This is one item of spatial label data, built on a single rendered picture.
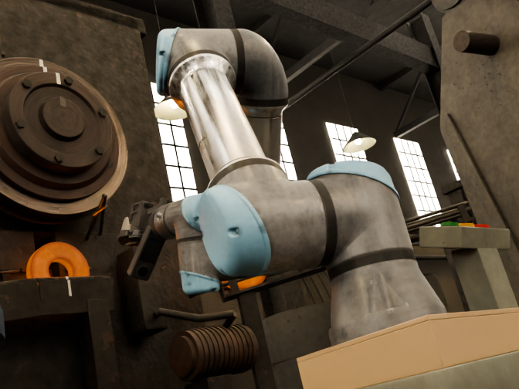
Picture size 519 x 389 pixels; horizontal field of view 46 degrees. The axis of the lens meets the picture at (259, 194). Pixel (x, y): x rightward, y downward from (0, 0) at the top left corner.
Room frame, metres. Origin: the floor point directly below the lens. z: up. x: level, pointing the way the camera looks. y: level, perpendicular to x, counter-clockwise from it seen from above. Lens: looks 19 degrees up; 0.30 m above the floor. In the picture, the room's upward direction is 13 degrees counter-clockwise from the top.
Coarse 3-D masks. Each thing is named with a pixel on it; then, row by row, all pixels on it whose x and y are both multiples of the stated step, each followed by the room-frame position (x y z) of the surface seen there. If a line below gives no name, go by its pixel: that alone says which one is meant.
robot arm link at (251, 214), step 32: (160, 32) 0.88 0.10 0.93; (192, 32) 0.89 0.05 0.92; (224, 32) 0.91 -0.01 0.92; (160, 64) 0.87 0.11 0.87; (192, 64) 0.86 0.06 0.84; (224, 64) 0.88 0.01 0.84; (192, 96) 0.84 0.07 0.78; (224, 96) 0.83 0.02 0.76; (192, 128) 0.85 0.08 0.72; (224, 128) 0.79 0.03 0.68; (224, 160) 0.77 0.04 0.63; (256, 160) 0.74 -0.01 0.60; (224, 192) 0.70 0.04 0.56; (256, 192) 0.71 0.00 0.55; (288, 192) 0.72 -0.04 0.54; (224, 224) 0.69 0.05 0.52; (256, 224) 0.69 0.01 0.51; (288, 224) 0.71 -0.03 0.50; (320, 224) 0.72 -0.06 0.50; (224, 256) 0.72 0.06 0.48; (256, 256) 0.71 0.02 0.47; (288, 256) 0.73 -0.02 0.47; (320, 256) 0.75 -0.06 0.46
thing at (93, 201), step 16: (0, 64) 1.37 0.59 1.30; (16, 64) 1.40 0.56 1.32; (32, 64) 1.44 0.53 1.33; (48, 64) 1.47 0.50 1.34; (80, 80) 1.54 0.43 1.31; (112, 112) 1.60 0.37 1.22; (0, 176) 1.35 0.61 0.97; (112, 176) 1.58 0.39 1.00; (0, 192) 1.35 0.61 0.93; (16, 192) 1.38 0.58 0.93; (96, 192) 1.54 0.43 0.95; (112, 192) 1.57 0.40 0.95; (16, 208) 1.42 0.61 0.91; (32, 208) 1.41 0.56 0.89; (48, 208) 1.43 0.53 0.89; (64, 208) 1.47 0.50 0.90; (80, 208) 1.50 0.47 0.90
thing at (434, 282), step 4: (428, 276) 1.49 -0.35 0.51; (432, 276) 1.49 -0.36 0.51; (436, 276) 1.51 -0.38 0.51; (428, 280) 1.48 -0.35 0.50; (432, 280) 1.49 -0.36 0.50; (436, 280) 1.50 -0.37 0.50; (432, 284) 1.49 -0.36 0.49; (436, 284) 1.50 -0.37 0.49; (432, 288) 1.49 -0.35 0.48; (436, 288) 1.49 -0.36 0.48; (440, 288) 1.51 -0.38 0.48; (436, 292) 1.49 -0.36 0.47; (440, 292) 1.50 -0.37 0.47; (440, 296) 1.50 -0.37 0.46; (440, 300) 1.49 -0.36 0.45; (444, 300) 1.51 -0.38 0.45; (444, 304) 1.50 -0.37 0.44; (448, 312) 1.51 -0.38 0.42
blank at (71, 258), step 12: (36, 252) 1.43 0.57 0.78; (48, 252) 1.45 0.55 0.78; (60, 252) 1.47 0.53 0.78; (72, 252) 1.50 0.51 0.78; (36, 264) 1.43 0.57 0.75; (48, 264) 1.45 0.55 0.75; (72, 264) 1.50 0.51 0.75; (84, 264) 1.52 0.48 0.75; (36, 276) 1.42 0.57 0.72; (48, 276) 1.45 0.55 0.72
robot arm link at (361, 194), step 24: (336, 168) 0.75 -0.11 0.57; (360, 168) 0.75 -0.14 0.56; (384, 168) 0.78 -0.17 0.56; (336, 192) 0.74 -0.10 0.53; (360, 192) 0.74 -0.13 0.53; (384, 192) 0.76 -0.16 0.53; (336, 216) 0.73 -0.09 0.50; (360, 216) 0.74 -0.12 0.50; (384, 216) 0.75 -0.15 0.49; (336, 240) 0.74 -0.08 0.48; (360, 240) 0.75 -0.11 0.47; (384, 240) 0.75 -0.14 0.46; (408, 240) 0.77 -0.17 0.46; (336, 264) 0.77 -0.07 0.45
